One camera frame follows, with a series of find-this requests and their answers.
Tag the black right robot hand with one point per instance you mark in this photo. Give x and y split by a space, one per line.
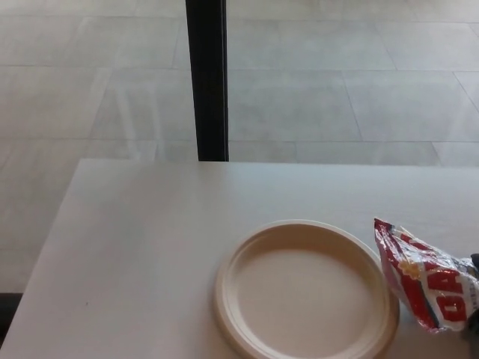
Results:
475 265

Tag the red white blue seed bag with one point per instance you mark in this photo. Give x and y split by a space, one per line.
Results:
423 284

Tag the round cream disposable plate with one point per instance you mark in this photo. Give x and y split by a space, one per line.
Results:
299 291

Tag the black vertical window post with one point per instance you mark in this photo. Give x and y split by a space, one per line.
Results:
209 82

